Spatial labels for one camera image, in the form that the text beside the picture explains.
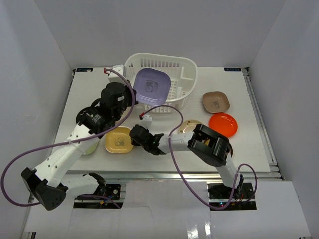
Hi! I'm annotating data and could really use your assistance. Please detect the yellow square panda plate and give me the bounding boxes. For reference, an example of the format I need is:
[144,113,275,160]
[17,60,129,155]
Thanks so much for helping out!
[105,126,134,154]

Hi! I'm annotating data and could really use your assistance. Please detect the purple square panda plate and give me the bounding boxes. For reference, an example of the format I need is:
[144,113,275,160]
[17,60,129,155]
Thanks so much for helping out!
[133,68,171,106]

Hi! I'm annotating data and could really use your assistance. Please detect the tan square panda plate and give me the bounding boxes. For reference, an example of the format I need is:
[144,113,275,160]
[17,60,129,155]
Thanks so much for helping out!
[202,91,230,114]

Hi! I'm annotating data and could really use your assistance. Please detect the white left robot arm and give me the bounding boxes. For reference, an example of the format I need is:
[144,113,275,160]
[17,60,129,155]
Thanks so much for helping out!
[21,82,137,211]

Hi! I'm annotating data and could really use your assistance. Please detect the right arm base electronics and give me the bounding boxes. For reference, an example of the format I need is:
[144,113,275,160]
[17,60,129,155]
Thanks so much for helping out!
[207,183,257,211]

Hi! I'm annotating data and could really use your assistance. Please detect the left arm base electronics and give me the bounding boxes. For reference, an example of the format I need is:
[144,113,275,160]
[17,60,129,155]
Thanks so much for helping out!
[75,184,123,209]

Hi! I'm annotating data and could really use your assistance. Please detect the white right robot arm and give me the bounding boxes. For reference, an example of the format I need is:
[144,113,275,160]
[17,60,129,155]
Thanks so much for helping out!
[129,124,243,199]

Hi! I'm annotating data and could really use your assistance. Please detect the black round plate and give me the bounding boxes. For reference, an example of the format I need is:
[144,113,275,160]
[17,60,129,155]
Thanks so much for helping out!
[76,107,98,123]

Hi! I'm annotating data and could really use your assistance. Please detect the beige round calligraphy plate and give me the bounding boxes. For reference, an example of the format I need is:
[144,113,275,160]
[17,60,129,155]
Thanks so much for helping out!
[177,119,202,133]

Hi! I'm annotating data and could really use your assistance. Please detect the left blue corner label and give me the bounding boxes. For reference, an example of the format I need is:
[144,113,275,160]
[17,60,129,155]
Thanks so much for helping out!
[76,68,93,72]

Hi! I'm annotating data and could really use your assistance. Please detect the blue corner label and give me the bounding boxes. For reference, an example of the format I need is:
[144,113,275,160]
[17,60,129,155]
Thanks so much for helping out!
[224,67,242,72]
[76,68,93,72]

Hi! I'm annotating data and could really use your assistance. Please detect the green square panda plate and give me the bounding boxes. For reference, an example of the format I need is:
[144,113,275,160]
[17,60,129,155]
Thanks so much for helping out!
[83,138,100,155]

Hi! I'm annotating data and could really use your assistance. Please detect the brown yellow round plate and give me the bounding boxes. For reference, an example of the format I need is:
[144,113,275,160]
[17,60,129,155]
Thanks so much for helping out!
[204,139,233,157]

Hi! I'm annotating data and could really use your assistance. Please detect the white plastic dish basket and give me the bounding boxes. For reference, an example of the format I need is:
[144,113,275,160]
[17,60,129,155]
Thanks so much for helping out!
[124,53,198,114]

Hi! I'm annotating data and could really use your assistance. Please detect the orange round plate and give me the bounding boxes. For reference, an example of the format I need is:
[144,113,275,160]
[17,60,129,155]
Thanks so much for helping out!
[209,113,238,137]

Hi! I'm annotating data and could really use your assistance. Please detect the right blue corner label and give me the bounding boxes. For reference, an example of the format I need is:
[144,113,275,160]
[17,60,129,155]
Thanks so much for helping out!
[224,67,242,72]

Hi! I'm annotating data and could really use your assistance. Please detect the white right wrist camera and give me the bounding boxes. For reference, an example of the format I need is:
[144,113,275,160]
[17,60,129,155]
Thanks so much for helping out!
[139,113,153,129]

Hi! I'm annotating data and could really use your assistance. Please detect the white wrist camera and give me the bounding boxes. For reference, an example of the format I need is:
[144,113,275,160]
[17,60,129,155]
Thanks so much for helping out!
[104,64,125,84]
[139,113,153,129]

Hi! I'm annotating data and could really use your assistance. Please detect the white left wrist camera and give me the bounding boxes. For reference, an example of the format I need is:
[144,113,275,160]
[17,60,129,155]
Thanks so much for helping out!
[104,64,125,84]

